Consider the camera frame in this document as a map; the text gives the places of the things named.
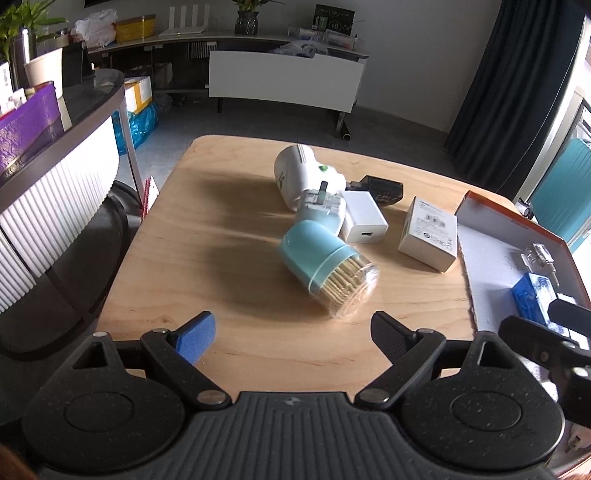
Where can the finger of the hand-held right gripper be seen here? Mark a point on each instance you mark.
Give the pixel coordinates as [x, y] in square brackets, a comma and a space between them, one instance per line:
[531, 339]
[572, 316]

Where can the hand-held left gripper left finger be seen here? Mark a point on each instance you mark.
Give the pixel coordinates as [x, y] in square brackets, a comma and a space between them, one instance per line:
[196, 334]

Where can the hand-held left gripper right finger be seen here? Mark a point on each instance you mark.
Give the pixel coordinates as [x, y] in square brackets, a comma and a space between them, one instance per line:
[388, 334]

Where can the blue tissue pack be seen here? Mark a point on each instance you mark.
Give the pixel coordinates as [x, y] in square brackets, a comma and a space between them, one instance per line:
[531, 295]

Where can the clear plastic plug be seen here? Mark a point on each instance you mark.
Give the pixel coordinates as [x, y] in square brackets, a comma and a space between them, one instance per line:
[538, 258]

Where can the orange cardboard box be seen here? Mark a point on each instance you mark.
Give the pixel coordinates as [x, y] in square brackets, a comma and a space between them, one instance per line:
[489, 258]

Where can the teal toothpick jar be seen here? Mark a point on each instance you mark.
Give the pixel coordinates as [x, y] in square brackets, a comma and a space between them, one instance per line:
[314, 258]

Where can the small white carton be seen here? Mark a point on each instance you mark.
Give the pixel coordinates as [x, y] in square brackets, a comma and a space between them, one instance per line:
[427, 233]

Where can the white USB charger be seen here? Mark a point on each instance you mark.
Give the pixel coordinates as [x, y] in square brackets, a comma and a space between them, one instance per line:
[364, 219]

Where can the black power adapter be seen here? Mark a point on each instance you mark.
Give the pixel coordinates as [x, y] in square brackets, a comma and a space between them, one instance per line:
[381, 189]

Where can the white plug-in device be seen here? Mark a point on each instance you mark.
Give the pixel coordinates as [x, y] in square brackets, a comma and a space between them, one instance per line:
[295, 175]

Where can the teal suitcase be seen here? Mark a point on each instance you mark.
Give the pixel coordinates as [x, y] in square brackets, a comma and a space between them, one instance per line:
[565, 194]

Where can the red and white striped item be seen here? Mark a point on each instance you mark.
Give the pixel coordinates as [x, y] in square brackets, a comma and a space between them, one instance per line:
[150, 196]

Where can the curved ribbed counter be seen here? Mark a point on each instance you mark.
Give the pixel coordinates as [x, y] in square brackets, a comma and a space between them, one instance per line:
[55, 194]

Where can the black cylinder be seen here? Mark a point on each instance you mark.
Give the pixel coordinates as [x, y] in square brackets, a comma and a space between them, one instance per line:
[345, 127]

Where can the blue plastic bag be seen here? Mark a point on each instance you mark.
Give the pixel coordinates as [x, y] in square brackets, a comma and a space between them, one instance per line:
[138, 127]

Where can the dark curtain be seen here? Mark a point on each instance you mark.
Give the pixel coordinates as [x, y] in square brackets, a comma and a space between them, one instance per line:
[508, 92]

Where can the cardboard carton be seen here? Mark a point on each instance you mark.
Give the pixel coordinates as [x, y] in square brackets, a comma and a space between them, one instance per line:
[138, 94]

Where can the purple box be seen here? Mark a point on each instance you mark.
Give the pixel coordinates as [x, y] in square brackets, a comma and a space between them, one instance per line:
[27, 129]

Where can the low TV stand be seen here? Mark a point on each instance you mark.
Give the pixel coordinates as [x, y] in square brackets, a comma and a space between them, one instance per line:
[277, 76]

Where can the crumpled cloth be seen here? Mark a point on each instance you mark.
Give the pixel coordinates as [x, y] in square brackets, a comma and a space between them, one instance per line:
[300, 47]

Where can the row of small packages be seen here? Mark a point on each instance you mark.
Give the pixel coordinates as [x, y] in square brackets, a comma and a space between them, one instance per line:
[332, 38]

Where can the white paper cup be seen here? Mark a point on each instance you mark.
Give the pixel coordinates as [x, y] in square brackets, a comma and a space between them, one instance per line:
[44, 71]

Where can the white router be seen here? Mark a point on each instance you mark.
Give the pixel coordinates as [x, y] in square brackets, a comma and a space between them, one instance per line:
[182, 25]

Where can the yellow box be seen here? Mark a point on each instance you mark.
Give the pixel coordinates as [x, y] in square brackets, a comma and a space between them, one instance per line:
[136, 28]

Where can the potted plant in dark vase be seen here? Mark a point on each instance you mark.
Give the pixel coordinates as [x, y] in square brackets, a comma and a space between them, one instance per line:
[247, 18]

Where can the green and black box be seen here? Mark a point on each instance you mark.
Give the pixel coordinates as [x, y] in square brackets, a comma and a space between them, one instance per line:
[333, 18]

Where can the white plastic bag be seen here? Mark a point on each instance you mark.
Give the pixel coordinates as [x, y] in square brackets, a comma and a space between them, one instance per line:
[94, 27]

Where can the metal thermos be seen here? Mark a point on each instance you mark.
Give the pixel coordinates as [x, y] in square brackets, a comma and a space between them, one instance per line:
[25, 55]

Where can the leafy green plant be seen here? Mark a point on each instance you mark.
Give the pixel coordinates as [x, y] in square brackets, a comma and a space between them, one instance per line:
[23, 23]

